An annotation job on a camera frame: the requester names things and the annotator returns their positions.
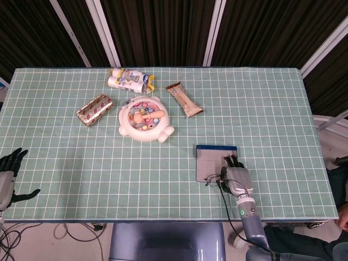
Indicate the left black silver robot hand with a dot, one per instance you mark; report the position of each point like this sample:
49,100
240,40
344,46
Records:
6,187

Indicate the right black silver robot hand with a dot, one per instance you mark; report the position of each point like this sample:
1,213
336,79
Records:
239,180

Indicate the thin-framed eyeglasses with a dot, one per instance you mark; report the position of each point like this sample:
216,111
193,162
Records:
210,178

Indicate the blue glasses case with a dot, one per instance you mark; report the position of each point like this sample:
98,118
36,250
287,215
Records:
210,161

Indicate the bystander's bare hand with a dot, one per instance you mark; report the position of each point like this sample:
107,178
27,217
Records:
343,217

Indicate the white sneaker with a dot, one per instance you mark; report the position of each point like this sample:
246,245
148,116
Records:
239,242

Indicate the dark trouser leg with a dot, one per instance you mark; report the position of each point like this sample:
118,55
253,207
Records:
299,239
338,187

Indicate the brown snack bar wrapper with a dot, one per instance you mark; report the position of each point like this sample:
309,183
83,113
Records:
185,102

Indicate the black floor plug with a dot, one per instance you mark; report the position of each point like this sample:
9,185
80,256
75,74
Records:
97,227

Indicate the white blue box corner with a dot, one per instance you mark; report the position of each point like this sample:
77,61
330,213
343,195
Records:
2,85

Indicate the green white checked tablecloth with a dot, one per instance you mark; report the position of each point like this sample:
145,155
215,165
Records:
136,185

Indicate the small black side object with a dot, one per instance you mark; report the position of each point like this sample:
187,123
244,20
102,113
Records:
342,160

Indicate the white animal-shaped toy game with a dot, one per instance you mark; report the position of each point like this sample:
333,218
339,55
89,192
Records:
141,134

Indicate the pink toy hammer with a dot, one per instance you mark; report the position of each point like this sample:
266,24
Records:
152,115

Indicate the gold foil snack pack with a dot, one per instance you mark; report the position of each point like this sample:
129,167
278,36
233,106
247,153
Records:
93,111

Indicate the white low frame bar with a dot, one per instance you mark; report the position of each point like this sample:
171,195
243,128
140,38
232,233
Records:
330,121

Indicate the white aluminium frame post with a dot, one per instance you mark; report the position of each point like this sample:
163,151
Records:
70,32
213,32
104,32
323,51

